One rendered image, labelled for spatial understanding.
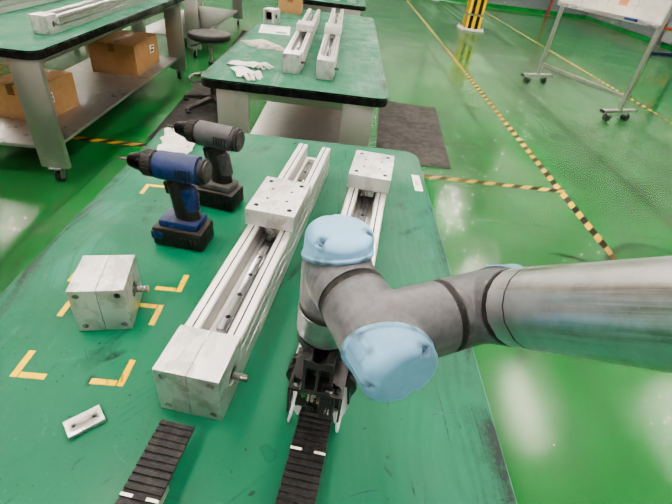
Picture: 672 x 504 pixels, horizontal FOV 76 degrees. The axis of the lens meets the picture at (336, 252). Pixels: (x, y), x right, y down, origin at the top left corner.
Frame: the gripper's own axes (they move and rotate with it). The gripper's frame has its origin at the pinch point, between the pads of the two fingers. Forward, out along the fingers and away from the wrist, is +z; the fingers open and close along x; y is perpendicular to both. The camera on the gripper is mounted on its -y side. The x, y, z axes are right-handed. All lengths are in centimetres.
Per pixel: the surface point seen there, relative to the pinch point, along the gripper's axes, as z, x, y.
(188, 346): -7.4, -20.8, -0.8
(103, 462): 2.1, -27.3, 13.9
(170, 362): -7.4, -22.0, 2.6
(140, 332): 2.0, -34.7, -8.9
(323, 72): -2, -36, -189
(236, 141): -18, -32, -54
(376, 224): -6.5, 3.9, -46.1
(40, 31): 0, -194, -191
